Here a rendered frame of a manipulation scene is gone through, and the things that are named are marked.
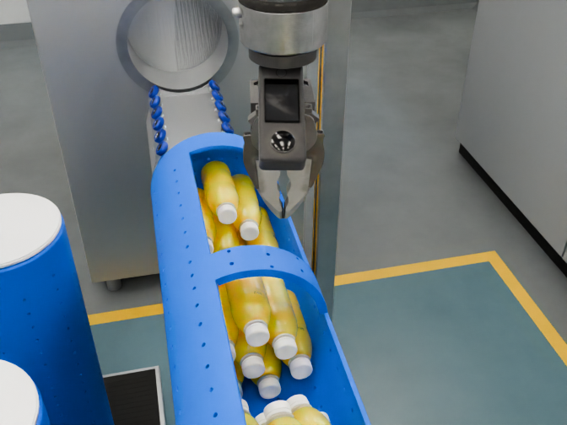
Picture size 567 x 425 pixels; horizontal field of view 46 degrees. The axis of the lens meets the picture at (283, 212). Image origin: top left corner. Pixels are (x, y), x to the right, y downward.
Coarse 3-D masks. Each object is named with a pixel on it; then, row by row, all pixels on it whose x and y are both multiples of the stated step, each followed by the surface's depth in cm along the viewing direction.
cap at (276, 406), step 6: (276, 402) 95; (282, 402) 95; (288, 402) 96; (264, 408) 95; (270, 408) 94; (276, 408) 94; (282, 408) 94; (288, 408) 95; (264, 414) 95; (270, 414) 94
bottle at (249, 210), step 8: (232, 176) 150; (240, 176) 149; (248, 176) 151; (240, 184) 147; (248, 184) 148; (240, 192) 144; (248, 192) 144; (240, 200) 142; (248, 200) 142; (256, 200) 145; (240, 208) 140; (248, 208) 140; (256, 208) 141; (240, 216) 139; (248, 216) 139; (256, 216) 140; (240, 224) 139; (256, 224) 139
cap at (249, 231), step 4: (244, 224) 138; (248, 224) 137; (252, 224) 137; (240, 228) 138; (244, 228) 137; (248, 228) 137; (252, 228) 137; (256, 228) 138; (240, 232) 137; (244, 232) 137; (248, 232) 138; (252, 232) 138; (256, 232) 138; (244, 236) 138; (248, 236) 138; (252, 236) 138; (256, 236) 139
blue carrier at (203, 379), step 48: (192, 144) 141; (240, 144) 142; (192, 192) 127; (192, 240) 117; (288, 240) 141; (192, 288) 108; (288, 288) 136; (192, 336) 101; (336, 336) 113; (192, 384) 95; (288, 384) 121; (336, 384) 112
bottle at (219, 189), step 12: (204, 168) 146; (216, 168) 144; (228, 168) 147; (204, 180) 143; (216, 180) 140; (228, 180) 140; (204, 192) 143; (216, 192) 136; (228, 192) 136; (216, 204) 135; (228, 204) 135
